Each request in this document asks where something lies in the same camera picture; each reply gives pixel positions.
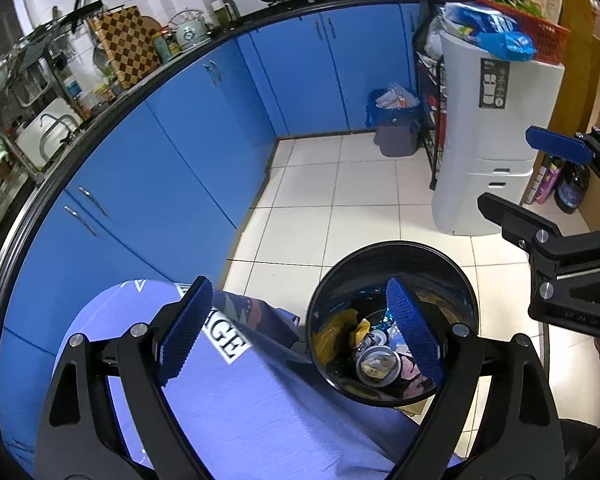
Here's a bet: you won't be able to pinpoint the red plastic basket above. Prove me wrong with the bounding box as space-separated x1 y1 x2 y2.
475 0 571 65

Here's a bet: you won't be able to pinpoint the metal dish rack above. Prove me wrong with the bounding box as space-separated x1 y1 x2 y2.
0 0 104 161

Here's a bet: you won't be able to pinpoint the purple printed cloth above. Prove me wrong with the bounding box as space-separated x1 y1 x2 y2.
55 279 461 480

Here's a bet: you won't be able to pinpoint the pink wrapper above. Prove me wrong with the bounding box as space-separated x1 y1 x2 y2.
399 355 422 382

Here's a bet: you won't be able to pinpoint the pale green kettle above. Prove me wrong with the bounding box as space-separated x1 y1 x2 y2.
169 8 212 51

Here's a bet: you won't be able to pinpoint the black round trash bin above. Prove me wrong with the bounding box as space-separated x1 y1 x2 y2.
306 241 480 407

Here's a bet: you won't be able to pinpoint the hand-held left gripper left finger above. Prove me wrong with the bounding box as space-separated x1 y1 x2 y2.
34 276 216 480

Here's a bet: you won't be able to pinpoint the purple bottle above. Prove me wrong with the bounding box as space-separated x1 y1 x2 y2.
534 155 564 205

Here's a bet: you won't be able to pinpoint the black wire rack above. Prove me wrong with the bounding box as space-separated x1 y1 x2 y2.
412 0 447 191

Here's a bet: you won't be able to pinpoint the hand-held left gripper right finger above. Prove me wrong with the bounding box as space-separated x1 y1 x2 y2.
385 277 566 480

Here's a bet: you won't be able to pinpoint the metal faucet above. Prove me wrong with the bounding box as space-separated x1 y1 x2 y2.
40 114 76 154

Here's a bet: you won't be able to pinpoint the blue kitchen cabinets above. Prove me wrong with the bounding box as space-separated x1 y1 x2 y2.
0 0 426 461

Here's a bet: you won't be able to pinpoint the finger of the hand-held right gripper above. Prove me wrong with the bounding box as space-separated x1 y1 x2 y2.
477 192 600 339
526 126 600 201

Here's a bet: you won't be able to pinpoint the blue plastic bag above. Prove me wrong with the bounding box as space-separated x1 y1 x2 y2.
445 2 537 61

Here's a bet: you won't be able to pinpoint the chequered wooden cutting board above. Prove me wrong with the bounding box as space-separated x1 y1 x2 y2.
91 6 162 90

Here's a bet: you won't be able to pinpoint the white food tray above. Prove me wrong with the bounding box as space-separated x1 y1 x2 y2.
515 0 564 24

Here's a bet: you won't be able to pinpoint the grey bin with blue bag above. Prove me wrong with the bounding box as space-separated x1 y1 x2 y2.
366 87 424 158

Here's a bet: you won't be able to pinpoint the condiment jar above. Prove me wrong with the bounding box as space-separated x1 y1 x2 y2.
152 27 181 61

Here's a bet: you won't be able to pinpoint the yellow plastic packet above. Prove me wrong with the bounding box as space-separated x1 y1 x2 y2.
314 308 361 364

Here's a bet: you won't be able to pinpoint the white basin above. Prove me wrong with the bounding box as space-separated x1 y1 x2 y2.
16 97 84 169

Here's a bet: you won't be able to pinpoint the blue foil packet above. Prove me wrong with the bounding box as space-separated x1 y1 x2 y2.
374 307 406 342

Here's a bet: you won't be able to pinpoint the dark blue bottle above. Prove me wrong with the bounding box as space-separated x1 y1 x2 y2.
554 160 591 215

